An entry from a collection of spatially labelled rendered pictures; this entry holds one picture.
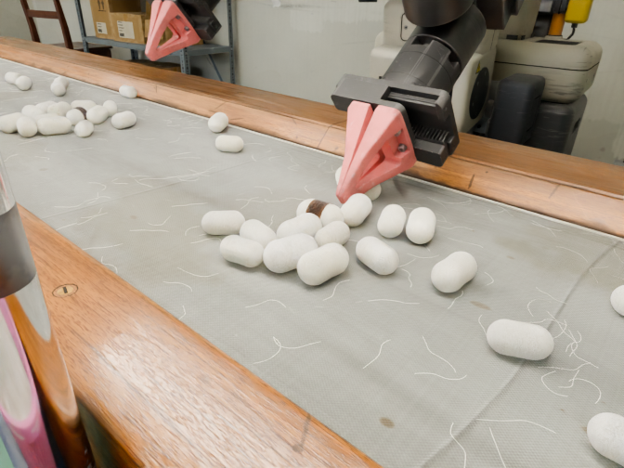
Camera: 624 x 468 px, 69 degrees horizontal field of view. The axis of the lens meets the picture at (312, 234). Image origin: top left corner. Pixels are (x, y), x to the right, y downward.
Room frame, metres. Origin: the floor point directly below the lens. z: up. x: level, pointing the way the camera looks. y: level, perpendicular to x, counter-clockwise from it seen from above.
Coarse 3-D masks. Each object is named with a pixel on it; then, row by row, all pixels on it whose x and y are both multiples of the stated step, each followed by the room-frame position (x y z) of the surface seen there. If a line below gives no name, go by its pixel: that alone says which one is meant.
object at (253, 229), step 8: (248, 224) 0.28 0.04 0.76; (256, 224) 0.28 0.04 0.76; (264, 224) 0.28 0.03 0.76; (240, 232) 0.28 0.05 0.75; (248, 232) 0.28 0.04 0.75; (256, 232) 0.27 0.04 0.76; (264, 232) 0.27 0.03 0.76; (272, 232) 0.27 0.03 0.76; (256, 240) 0.27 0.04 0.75; (264, 240) 0.27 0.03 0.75; (264, 248) 0.26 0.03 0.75
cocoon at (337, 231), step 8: (336, 224) 0.29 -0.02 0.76; (344, 224) 0.29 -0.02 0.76; (320, 232) 0.28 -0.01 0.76; (328, 232) 0.27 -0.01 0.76; (336, 232) 0.28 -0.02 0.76; (344, 232) 0.28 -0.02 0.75; (320, 240) 0.27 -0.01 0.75; (328, 240) 0.27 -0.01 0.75; (336, 240) 0.27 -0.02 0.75; (344, 240) 0.28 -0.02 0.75
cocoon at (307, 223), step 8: (296, 216) 0.29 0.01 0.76; (304, 216) 0.29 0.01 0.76; (312, 216) 0.29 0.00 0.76; (288, 224) 0.28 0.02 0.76; (296, 224) 0.28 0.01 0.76; (304, 224) 0.28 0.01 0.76; (312, 224) 0.29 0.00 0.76; (320, 224) 0.29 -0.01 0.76; (280, 232) 0.28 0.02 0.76; (288, 232) 0.27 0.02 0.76; (296, 232) 0.27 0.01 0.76; (304, 232) 0.28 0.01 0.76; (312, 232) 0.28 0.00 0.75
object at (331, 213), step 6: (300, 204) 0.32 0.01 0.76; (306, 204) 0.31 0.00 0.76; (330, 204) 0.31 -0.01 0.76; (300, 210) 0.31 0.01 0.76; (324, 210) 0.30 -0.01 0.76; (330, 210) 0.30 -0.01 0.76; (336, 210) 0.31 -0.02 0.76; (324, 216) 0.30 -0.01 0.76; (330, 216) 0.30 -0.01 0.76; (336, 216) 0.30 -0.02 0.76; (342, 216) 0.30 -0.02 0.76; (324, 222) 0.30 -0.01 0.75; (330, 222) 0.30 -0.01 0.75
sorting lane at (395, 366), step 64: (0, 64) 1.04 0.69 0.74; (128, 128) 0.57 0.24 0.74; (192, 128) 0.58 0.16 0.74; (64, 192) 0.37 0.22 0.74; (128, 192) 0.37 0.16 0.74; (192, 192) 0.37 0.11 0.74; (256, 192) 0.38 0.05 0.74; (320, 192) 0.38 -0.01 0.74; (384, 192) 0.39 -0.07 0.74; (448, 192) 0.40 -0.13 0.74; (128, 256) 0.26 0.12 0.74; (192, 256) 0.27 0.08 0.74; (512, 256) 0.28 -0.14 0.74; (576, 256) 0.28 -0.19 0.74; (192, 320) 0.20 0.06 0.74; (256, 320) 0.20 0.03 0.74; (320, 320) 0.20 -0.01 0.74; (384, 320) 0.20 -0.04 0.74; (448, 320) 0.21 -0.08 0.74; (576, 320) 0.21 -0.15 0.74; (320, 384) 0.15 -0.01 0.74; (384, 384) 0.16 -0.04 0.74; (448, 384) 0.16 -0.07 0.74; (512, 384) 0.16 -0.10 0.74; (576, 384) 0.16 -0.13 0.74; (384, 448) 0.12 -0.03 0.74; (448, 448) 0.12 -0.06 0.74; (512, 448) 0.12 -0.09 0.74; (576, 448) 0.12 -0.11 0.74
